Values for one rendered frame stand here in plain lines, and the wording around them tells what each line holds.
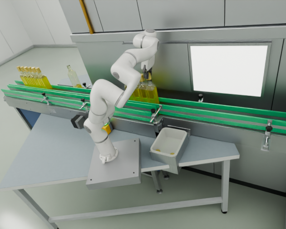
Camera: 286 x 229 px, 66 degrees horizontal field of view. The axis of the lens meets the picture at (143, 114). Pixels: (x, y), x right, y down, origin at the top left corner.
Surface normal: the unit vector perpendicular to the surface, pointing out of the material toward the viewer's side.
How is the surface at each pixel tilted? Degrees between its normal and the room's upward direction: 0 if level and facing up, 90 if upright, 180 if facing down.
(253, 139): 90
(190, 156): 0
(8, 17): 90
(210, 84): 90
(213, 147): 0
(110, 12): 90
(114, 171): 2
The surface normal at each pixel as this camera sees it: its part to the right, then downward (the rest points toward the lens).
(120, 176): -0.24, -0.77
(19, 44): 0.86, 0.14
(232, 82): -0.46, 0.62
